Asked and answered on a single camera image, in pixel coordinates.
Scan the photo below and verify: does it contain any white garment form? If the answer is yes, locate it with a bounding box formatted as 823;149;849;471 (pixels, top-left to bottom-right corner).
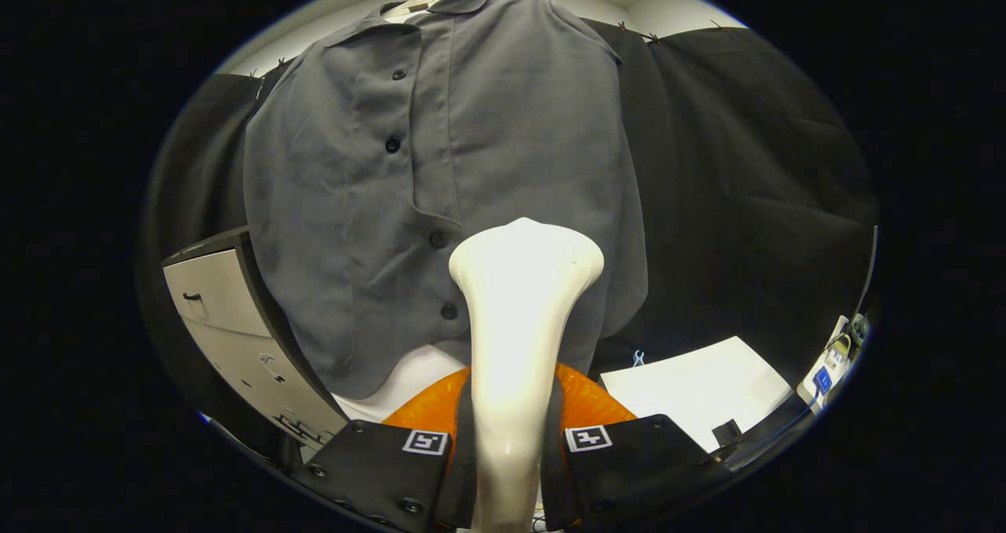
333;0;474;425

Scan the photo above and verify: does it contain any white power strip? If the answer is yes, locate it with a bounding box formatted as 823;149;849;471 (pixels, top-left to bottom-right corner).
797;315;856;413

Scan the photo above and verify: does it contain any grey drawer cabinet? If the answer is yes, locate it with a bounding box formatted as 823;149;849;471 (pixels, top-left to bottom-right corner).
161;226;351;461

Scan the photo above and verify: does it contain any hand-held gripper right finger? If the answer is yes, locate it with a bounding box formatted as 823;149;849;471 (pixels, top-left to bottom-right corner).
541;362;736;533

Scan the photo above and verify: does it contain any grey button-up shirt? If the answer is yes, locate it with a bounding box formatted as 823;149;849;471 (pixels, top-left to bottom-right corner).
242;0;650;401

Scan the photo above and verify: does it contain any white garment steamer head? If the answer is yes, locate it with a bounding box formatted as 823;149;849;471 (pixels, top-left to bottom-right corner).
448;217;606;533

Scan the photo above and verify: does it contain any white flat board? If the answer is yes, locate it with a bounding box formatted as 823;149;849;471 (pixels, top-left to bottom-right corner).
600;336;793;453

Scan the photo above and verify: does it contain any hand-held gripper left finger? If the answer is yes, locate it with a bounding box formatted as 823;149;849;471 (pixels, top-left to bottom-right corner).
289;366;479;533

